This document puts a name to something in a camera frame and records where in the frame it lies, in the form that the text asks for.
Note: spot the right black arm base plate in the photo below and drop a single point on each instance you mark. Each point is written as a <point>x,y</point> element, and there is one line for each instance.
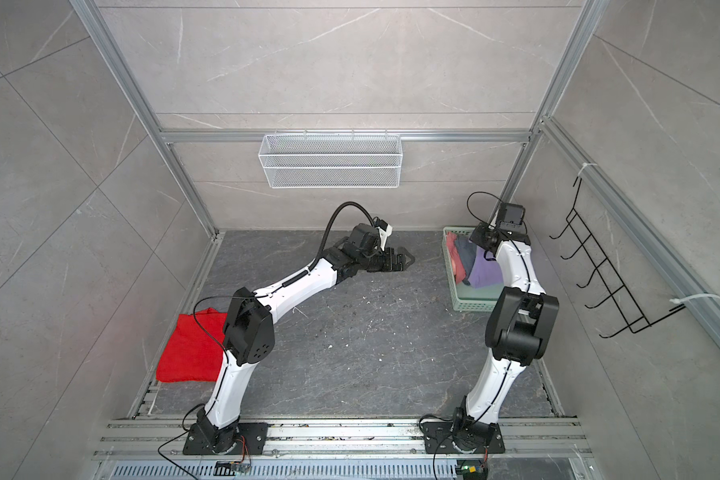
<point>440,438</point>

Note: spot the black wire hook rack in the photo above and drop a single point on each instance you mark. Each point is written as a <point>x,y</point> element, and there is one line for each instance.
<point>603,269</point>

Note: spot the grey blue t shirt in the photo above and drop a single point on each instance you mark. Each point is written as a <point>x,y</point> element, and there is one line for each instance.
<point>467,252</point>

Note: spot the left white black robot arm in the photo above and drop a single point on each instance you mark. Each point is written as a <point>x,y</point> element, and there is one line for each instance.
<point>249,329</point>

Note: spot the red folded t shirt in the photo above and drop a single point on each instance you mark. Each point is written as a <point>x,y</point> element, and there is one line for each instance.
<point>191,353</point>

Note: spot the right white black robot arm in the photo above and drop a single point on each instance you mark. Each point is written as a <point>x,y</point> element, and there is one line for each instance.
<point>519,327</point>

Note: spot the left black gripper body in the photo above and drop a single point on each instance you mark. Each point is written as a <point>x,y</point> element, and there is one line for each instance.
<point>377,259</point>

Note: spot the pink red t shirt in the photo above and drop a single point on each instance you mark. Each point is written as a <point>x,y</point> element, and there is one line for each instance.
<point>459,272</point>

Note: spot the purple t shirt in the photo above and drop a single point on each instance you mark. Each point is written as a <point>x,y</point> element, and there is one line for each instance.
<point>485,271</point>

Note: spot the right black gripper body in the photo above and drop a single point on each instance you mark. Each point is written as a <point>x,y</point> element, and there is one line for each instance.
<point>484,233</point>

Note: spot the green plastic basket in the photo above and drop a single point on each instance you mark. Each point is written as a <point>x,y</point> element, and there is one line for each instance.
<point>466,298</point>

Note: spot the white wire mesh basket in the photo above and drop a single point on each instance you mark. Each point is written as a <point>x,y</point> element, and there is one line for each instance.
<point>331,161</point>

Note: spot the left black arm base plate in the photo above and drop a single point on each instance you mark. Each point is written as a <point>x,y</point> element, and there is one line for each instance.
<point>204,440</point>

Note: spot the small circuit board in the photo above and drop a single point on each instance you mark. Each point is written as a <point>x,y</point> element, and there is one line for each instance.
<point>229,468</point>

